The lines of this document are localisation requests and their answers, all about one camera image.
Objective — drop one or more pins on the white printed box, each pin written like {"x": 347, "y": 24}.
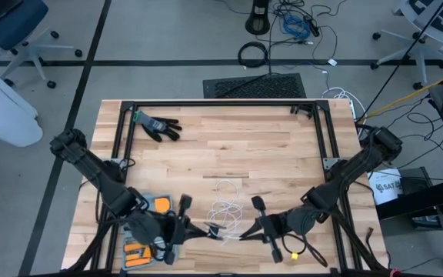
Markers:
{"x": 385, "y": 186}

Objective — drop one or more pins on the black table frame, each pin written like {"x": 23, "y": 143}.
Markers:
{"x": 225, "y": 103}

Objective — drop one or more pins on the grey tool case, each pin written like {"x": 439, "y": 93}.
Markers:
{"x": 148, "y": 200}

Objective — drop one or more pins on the black grey work glove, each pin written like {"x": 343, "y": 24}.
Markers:
{"x": 156, "y": 127}

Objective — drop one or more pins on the black power strip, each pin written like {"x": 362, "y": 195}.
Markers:
{"x": 313, "y": 27}

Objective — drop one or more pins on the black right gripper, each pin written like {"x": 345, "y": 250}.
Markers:
{"x": 273, "y": 227}

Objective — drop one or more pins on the small black clamp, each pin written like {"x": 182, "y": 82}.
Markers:
{"x": 302, "y": 109}

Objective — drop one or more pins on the black floor vent mat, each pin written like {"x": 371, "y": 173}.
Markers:
{"x": 256, "y": 86}

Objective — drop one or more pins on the black side table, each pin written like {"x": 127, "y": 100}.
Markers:
{"x": 417, "y": 200}

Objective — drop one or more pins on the orange tape measure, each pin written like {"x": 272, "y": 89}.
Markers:
{"x": 162, "y": 205}

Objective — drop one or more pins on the white cylindrical bin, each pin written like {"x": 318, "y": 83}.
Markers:
{"x": 2, "y": 111}

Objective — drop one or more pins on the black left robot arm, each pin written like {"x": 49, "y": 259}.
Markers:
{"x": 98, "y": 173}

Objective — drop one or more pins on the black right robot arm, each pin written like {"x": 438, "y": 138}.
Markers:
{"x": 344, "y": 173}

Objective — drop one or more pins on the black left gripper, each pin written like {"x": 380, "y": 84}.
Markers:
{"x": 171, "y": 232}

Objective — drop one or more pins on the grey mesh office chair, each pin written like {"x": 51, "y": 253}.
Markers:
{"x": 433, "y": 27}

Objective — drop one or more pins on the black stand base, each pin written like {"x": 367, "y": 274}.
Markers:
{"x": 258, "y": 19}

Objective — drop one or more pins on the grey metal mounting plate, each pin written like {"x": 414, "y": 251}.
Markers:
{"x": 330, "y": 162}

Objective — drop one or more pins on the blue office chair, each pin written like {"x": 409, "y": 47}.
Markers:
{"x": 10, "y": 23}

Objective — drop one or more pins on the black box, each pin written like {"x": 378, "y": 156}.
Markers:
{"x": 414, "y": 181}

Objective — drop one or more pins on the small white adapter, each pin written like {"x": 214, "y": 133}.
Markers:
{"x": 332, "y": 62}

